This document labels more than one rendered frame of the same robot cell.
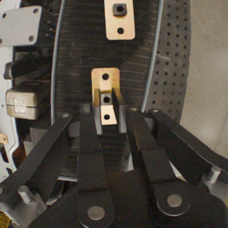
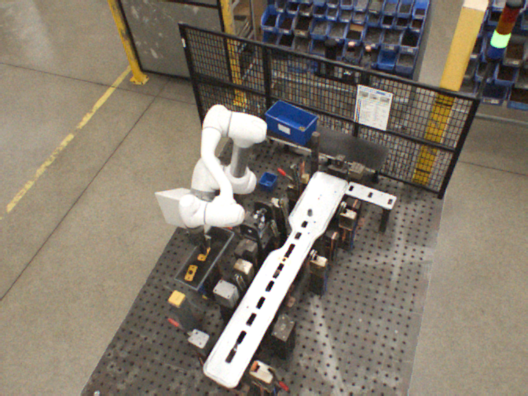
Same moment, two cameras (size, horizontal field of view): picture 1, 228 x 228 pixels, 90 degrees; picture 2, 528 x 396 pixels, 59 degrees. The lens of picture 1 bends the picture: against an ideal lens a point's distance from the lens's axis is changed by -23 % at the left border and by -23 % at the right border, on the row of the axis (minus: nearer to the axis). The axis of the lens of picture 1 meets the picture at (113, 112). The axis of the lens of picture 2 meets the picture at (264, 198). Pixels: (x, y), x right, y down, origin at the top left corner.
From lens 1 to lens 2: 2.24 m
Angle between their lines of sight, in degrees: 15
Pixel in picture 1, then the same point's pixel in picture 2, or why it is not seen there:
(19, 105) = (242, 265)
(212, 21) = (31, 360)
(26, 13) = (218, 291)
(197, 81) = (112, 276)
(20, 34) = (224, 285)
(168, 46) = (159, 295)
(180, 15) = (136, 318)
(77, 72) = (208, 261)
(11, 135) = (271, 258)
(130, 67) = (194, 258)
